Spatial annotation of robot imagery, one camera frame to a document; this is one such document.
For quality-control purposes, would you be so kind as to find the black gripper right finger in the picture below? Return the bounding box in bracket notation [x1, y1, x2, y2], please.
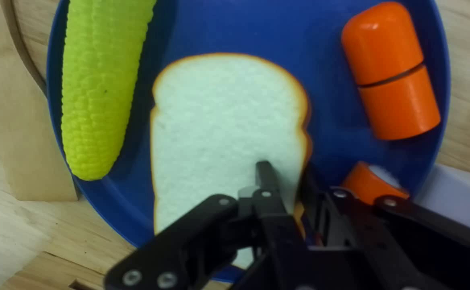
[297, 184, 470, 290]

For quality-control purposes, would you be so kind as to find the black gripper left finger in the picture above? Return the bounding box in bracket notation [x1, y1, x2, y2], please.
[102, 160, 323, 290]

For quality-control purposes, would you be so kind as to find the toy slice of bread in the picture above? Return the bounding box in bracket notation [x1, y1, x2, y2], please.
[147, 52, 315, 271]

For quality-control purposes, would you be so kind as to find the round blue plate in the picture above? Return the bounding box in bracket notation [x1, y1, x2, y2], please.
[44, 0, 452, 284]

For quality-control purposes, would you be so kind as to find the short orange toy piece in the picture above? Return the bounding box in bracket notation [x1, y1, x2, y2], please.
[340, 160, 411, 210]

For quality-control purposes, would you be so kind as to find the orange two-piece toy carrot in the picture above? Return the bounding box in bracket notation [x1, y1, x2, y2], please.
[339, 0, 442, 144]

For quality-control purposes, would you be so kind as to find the yellow toy corn cob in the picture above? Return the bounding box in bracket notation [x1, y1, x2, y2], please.
[59, 0, 159, 184]

